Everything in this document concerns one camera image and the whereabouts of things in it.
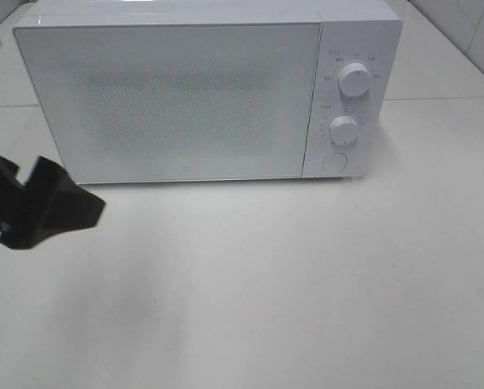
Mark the upper white power knob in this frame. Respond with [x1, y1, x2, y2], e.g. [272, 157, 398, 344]
[337, 61, 372, 97]

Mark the white microwave door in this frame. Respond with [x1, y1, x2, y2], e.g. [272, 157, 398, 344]
[15, 24, 319, 183]

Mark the round door release button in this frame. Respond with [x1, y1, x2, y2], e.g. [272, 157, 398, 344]
[323, 153, 348, 174]

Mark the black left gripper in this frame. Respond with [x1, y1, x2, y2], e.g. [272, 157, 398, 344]
[0, 156, 105, 250]

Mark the white microwave oven body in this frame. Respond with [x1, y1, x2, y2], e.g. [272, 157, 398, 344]
[13, 1, 403, 179]

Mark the white timer knob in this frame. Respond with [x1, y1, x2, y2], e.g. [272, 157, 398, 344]
[328, 115, 360, 146]

